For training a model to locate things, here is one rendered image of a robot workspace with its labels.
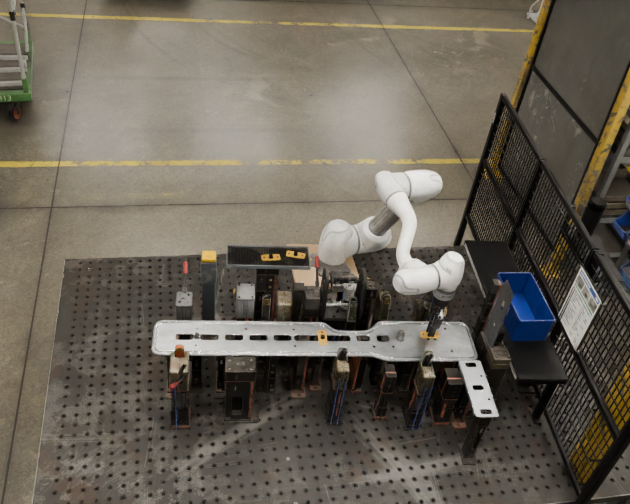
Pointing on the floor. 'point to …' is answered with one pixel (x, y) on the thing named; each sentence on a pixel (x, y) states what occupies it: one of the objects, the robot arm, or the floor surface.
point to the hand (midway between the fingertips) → (431, 328)
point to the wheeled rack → (7, 66)
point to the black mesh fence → (559, 307)
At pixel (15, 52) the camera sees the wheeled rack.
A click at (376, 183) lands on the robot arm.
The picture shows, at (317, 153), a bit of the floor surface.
